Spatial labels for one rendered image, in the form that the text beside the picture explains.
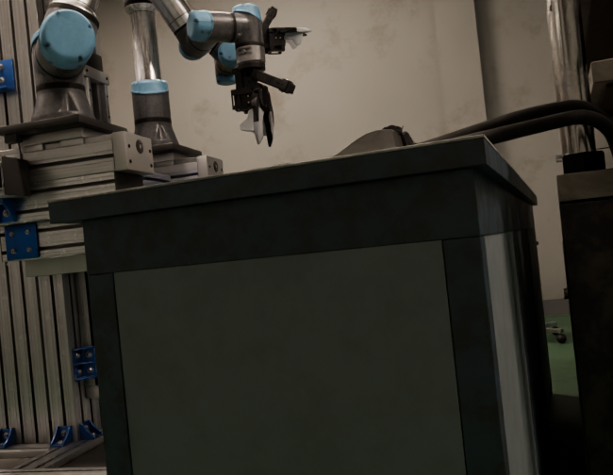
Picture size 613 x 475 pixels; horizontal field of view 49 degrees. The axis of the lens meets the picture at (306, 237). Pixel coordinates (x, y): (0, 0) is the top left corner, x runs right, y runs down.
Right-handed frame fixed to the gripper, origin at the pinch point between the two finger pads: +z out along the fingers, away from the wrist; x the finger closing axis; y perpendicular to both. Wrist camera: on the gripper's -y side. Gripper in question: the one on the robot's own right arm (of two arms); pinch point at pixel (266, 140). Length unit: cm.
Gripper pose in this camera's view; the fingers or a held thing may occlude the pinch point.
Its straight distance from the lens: 174.6
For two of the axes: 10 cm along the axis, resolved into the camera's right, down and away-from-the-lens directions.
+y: -9.3, 1.0, 3.5
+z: 1.0, 9.9, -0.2
